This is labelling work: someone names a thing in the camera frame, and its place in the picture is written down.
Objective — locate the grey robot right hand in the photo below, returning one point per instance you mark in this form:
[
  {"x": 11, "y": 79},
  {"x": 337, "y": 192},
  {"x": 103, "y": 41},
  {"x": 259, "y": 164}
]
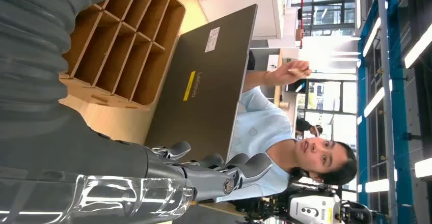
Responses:
[{"x": 101, "y": 161}]

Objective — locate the brown divided card rack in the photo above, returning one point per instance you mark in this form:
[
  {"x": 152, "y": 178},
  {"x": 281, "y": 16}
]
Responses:
[{"x": 111, "y": 47}]

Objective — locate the background person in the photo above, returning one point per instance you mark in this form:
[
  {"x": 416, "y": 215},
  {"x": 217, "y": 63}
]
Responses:
[{"x": 303, "y": 125}]

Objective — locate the grey Lenovo laptop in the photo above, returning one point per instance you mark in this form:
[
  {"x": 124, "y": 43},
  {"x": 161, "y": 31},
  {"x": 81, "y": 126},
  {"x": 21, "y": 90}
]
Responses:
[{"x": 202, "y": 114}]

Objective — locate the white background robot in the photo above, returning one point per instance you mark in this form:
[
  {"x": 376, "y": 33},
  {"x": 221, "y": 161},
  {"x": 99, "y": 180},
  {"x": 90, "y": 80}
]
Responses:
[{"x": 310, "y": 209}]

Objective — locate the white ceiling light strip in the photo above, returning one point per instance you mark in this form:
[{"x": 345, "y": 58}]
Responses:
[
  {"x": 371, "y": 37},
  {"x": 423, "y": 168},
  {"x": 418, "y": 47},
  {"x": 374, "y": 102},
  {"x": 377, "y": 185}
]

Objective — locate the blue steel frame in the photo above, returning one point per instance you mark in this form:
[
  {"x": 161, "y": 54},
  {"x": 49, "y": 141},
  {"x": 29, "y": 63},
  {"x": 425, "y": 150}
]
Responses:
[{"x": 401, "y": 114}]

